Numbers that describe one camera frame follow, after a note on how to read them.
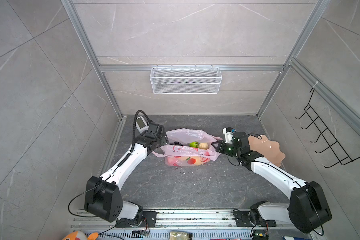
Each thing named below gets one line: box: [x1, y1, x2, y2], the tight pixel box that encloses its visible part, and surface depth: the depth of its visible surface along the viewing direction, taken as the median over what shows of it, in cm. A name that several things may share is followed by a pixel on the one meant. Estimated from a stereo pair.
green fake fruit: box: [188, 141, 199, 148], surface depth 97 cm
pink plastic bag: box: [152, 128, 223, 167], surface depth 89 cm
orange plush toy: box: [62, 231, 100, 240], surface depth 66 cm
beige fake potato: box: [198, 142, 209, 150], surface depth 97 cm
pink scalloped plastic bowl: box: [248, 135, 286, 167], surface depth 100 cm
